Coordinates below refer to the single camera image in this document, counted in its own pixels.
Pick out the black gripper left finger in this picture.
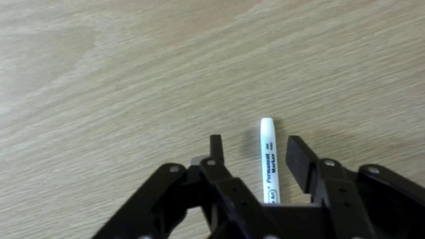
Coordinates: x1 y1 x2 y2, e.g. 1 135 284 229
91 134 265 239

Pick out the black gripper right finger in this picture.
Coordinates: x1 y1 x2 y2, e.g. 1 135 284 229
285 135 425 239

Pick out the black white marker pen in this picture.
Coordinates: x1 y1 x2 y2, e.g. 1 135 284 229
260 116 280 204

